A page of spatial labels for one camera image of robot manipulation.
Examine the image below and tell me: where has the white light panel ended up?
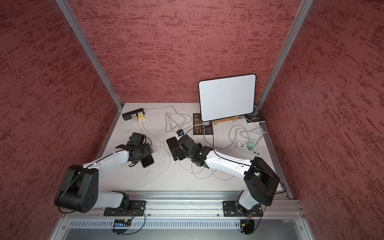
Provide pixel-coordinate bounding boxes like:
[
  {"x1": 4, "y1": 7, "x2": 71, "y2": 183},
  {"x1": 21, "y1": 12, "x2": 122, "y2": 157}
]
[{"x1": 198, "y1": 74, "x2": 257, "y2": 122}]

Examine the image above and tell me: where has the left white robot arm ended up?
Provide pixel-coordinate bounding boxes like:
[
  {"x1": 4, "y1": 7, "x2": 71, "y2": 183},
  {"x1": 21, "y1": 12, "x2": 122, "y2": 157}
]
[{"x1": 54, "y1": 133, "x2": 154, "y2": 216}]

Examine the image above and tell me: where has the white power strip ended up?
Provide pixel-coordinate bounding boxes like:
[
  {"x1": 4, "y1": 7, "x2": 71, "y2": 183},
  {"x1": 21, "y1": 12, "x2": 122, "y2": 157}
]
[{"x1": 236, "y1": 141, "x2": 262, "y2": 158}]

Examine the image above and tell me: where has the pink charger plug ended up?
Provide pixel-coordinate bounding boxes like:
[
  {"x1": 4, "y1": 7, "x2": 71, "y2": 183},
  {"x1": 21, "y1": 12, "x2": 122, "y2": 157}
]
[{"x1": 131, "y1": 115, "x2": 139, "y2": 123}]

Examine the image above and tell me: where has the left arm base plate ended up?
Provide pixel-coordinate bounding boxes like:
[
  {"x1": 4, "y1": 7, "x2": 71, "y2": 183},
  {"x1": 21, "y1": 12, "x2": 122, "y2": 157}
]
[{"x1": 104, "y1": 201, "x2": 147, "y2": 218}]

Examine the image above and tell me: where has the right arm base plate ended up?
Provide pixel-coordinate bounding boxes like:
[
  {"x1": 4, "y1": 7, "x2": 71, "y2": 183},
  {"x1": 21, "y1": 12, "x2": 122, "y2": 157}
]
[{"x1": 222, "y1": 201, "x2": 263, "y2": 217}]

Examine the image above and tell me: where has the black power strip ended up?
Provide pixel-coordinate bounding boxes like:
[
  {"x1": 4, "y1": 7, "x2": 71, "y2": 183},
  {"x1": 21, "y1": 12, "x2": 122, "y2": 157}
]
[{"x1": 122, "y1": 108, "x2": 145, "y2": 121}]

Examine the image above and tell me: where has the phone pink case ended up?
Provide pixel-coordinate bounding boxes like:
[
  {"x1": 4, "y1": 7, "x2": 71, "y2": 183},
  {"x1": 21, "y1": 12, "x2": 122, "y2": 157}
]
[{"x1": 141, "y1": 155, "x2": 154, "y2": 168}]

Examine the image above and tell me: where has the dark book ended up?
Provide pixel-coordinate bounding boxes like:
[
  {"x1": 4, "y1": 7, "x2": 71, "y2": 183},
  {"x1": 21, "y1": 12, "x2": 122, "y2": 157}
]
[{"x1": 193, "y1": 113, "x2": 214, "y2": 136}]

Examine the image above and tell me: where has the wooden panel stand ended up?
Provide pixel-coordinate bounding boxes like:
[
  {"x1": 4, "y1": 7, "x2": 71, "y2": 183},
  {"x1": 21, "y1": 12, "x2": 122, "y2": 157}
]
[{"x1": 213, "y1": 116, "x2": 239, "y2": 126}]

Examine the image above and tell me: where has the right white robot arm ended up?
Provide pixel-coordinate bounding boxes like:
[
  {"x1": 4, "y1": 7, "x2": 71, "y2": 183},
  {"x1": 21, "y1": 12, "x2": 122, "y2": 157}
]
[{"x1": 177, "y1": 135, "x2": 280, "y2": 216}]

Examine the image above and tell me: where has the green charger plug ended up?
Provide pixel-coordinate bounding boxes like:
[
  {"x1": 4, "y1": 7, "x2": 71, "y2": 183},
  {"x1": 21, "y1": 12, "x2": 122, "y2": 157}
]
[{"x1": 247, "y1": 142, "x2": 256, "y2": 150}]

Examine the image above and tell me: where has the phone green case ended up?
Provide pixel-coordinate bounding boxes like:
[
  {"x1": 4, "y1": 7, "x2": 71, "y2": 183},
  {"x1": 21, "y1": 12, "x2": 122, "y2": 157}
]
[{"x1": 166, "y1": 137, "x2": 179, "y2": 161}]

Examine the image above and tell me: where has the aluminium frame rail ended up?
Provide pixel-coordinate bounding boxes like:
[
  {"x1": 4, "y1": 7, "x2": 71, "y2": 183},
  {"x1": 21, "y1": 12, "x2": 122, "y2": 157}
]
[{"x1": 51, "y1": 191, "x2": 313, "y2": 240}]

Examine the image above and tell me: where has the small black booklet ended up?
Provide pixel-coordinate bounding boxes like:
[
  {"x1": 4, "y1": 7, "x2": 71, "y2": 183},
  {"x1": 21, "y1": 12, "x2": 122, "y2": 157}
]
[{"x1": 244, "y1": 111, "x2": 266, "y2": 123}]

